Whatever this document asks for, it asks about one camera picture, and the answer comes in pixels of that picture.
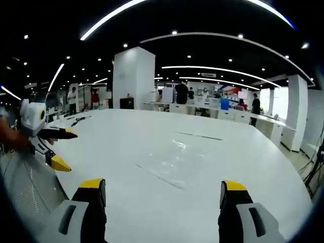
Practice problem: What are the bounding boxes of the long white counter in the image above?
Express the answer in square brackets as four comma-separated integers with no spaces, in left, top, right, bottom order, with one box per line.
[143,101,297,152]

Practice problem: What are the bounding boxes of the black cable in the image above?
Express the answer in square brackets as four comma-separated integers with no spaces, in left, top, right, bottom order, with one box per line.
[70,115,92,127]

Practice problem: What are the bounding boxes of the white square pillar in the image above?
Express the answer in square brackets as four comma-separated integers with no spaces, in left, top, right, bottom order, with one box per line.
[280,74,309,153]
[112,46,156,110]

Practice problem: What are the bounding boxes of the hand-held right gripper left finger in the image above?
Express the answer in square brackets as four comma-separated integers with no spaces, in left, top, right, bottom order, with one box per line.
[42,178,108,243]

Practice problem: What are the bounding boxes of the curved ceiling light strip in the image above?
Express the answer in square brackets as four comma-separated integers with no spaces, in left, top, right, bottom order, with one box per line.
[79,0,147,41]

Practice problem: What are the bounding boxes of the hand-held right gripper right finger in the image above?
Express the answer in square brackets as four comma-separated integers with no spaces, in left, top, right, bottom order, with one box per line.
[217,180,286,243]

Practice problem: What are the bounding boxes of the black cabinet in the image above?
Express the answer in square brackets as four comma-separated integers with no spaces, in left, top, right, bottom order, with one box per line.
[119,97,135,110]

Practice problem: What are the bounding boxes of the white appliance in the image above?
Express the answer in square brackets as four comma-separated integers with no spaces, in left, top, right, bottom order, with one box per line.
[161,87,176,103]

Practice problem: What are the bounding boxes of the black floor cables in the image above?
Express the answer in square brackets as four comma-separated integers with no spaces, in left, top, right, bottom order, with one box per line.
[298,149,324,197]

